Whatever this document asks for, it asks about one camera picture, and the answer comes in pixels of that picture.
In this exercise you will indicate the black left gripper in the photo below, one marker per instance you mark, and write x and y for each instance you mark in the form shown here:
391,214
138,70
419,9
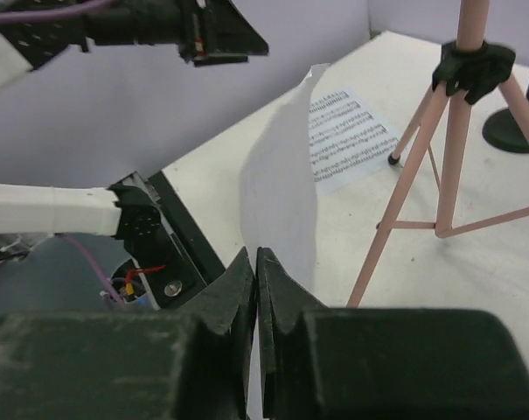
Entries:
209,35

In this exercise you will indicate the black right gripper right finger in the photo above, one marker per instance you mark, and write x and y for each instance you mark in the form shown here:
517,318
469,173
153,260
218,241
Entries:
319,362

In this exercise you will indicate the pink music stand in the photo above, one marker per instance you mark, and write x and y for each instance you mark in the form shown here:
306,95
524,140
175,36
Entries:
470,68

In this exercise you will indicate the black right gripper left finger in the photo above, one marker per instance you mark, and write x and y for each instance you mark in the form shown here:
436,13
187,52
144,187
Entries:
192,362

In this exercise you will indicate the sheet music page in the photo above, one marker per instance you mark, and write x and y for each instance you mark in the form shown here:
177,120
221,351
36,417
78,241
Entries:
349,140
278,196

